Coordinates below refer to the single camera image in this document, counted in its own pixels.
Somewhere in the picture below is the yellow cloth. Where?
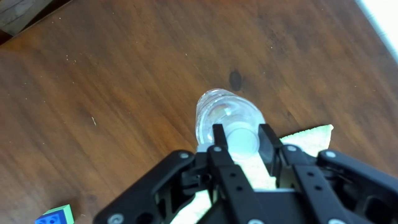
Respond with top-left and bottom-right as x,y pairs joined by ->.
169,123 -> 335,224

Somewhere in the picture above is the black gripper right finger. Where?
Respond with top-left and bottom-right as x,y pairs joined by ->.
257,123 -> 398,224

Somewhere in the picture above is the small blue toy block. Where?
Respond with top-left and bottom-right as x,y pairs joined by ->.
33,203 -> 75,224

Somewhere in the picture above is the clear plastic water bottle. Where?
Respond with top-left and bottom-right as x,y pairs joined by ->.
194,87 -> 266,161

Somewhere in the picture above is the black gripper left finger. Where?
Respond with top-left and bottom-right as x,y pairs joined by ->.
92,123 -> 271,224

